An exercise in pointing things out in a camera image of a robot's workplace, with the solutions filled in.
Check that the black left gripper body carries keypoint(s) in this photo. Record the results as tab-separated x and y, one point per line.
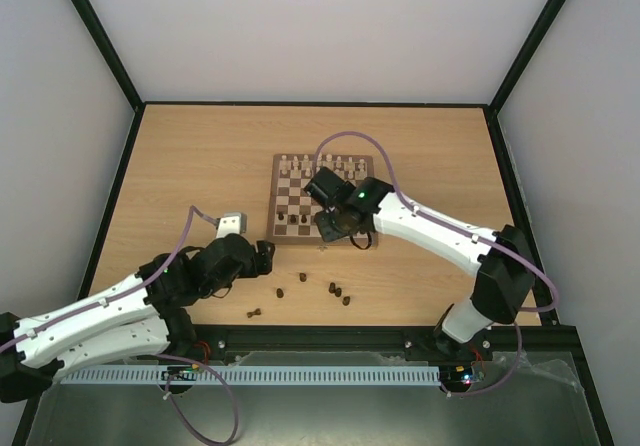
249	270

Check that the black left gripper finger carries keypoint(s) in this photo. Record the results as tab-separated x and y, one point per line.
264	266
265	250

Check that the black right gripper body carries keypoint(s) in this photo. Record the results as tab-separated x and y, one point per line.
327	223

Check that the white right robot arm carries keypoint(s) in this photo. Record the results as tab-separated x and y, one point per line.
493	258

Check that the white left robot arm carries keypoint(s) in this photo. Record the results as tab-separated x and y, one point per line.
144	314

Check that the wooden chess board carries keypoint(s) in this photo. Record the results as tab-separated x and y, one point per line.
287	196

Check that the light blue cable duct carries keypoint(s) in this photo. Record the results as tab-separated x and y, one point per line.
258	375

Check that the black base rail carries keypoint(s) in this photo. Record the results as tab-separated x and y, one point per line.
417	343

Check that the black frame post left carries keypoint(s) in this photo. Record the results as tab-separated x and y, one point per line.
99	35

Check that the black frame post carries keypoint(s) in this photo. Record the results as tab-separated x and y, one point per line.
99	35
535	37

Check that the black frame post right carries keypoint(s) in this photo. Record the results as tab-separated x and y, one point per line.
535	37

